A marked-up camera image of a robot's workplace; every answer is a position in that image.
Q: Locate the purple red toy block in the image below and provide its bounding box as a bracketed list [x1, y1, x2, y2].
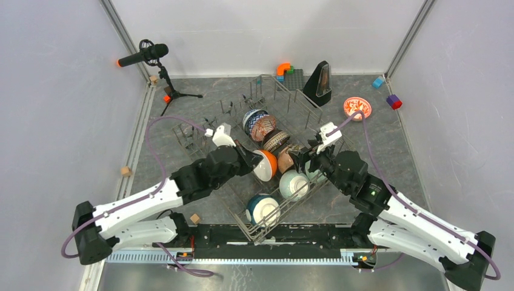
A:
[386, 94, 402, 110]

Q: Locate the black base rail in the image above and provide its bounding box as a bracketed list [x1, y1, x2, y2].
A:
[163, 224, 373, 259]

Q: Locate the small wooden cube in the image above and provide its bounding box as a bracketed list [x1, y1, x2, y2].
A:
[120, 166, 132, 177]

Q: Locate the orange curved toy block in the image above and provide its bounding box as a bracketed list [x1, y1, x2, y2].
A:
[276, 62, 291, 76]

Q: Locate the white blue rimmed bowl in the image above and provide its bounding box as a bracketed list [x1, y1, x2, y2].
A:
[242, 109, 268, 136]

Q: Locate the black microphone orange tip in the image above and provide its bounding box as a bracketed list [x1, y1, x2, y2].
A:
[116, 39, 169, 67]

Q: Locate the black microphone tripod stand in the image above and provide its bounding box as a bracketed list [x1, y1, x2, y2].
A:
[156, 61, 204, 116]

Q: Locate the dark brown banded bowl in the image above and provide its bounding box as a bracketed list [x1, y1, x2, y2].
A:
[262, 129, 290, 152]

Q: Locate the blue white patterned bowl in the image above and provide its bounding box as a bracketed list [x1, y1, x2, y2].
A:
[250, 115, 276, 142]

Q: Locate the wooden cube near rail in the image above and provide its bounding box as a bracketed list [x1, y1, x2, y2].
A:
[190, 213, 201, 225]

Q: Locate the blue toy block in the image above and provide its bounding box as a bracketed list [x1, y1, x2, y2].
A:
[372, 76, 386, 89]

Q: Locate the pink brown flower bowl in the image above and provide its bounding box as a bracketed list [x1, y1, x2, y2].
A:
[277, 144, 304, 174]

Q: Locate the pale green bowl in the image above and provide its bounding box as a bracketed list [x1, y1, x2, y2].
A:
[305, 161, 327, 184]

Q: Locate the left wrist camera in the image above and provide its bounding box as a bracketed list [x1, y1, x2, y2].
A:
[204, 123, 236, 147]

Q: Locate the white bowl orange pattern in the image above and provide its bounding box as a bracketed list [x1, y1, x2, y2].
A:
[342, 96, 372, 118]

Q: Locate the green toy block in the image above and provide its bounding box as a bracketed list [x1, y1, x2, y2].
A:
[285, 65, 295, 75]

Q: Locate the grey studded base plate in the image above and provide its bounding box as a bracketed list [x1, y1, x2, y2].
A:
[282, 69, 305, 92]

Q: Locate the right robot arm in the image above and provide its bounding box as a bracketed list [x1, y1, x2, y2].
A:
[290, 147, 497, 290]

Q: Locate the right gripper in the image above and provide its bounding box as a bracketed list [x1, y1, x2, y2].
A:
[288, 138, 350, 193]

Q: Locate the black metronome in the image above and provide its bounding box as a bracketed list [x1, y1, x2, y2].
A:
[302, 61, 332, 107]

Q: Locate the teal bowl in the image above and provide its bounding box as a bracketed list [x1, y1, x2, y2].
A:
[245, 193, 281, 228]

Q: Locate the grey wire dish rack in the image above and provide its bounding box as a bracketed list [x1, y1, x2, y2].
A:
[193, 75, 346, 243]

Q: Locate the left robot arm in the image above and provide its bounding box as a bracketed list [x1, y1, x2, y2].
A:
[72, 143, 263, 266]

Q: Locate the light green ribbed bowl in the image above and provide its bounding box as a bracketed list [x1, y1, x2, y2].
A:
[279, 169, 310, 202]

